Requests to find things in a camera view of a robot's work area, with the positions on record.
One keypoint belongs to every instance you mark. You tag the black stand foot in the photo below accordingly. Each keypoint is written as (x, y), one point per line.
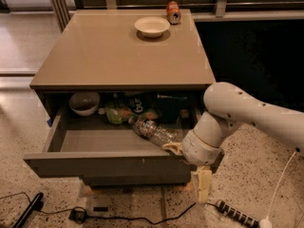
(35, 204)

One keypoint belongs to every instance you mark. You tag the green snack bag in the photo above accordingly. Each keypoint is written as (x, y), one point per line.
(120, 113)

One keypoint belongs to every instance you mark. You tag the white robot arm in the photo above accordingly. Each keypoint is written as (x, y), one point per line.
(227, 107)

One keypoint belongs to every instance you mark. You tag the grey drawer cabinet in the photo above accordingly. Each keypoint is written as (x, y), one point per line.
(101, 51)

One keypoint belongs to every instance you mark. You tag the orange soda can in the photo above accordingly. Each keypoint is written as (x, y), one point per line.
(173, 13)

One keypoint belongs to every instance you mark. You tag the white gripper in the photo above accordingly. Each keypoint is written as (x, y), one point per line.
(199, 150)

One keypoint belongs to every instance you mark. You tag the dark chip bag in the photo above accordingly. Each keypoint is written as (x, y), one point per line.
(141, 103)

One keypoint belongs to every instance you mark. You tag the white paper bowl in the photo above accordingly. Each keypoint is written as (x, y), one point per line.
(152, 27)

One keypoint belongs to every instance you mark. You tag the black power strip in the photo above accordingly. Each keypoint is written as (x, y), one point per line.
(233, 213)

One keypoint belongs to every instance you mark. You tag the white bowl in drawer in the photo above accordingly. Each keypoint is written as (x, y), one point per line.
(84, 103)

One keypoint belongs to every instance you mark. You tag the small black floor tag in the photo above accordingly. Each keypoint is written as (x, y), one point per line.
(100, 209)

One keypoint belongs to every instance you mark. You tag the grey top drawer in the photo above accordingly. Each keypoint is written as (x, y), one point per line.
(102, 154)

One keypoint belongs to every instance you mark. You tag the clear plastic water bottle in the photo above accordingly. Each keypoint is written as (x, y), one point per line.
(152, 131)

